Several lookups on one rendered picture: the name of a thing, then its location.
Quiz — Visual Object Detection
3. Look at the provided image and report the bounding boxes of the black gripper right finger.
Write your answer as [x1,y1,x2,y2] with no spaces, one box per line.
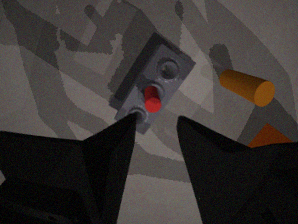
[177,116,298,224]

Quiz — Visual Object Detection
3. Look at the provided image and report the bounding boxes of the dark grey flat plate with pin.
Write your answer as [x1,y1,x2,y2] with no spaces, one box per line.
[108,32,196,111]

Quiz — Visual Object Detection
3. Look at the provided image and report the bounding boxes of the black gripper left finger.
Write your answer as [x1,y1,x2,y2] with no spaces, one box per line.
[0,113,137,224]

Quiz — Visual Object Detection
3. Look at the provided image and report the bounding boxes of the grey plate with holes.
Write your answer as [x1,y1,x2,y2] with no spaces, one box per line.
[114,44,194,136]

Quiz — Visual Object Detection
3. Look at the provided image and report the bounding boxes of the red peg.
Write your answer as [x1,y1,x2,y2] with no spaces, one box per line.
[144,85,161,113]

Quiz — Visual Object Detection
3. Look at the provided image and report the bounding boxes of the orange cylinder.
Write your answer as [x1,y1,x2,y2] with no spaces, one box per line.
[220,69,275,107]

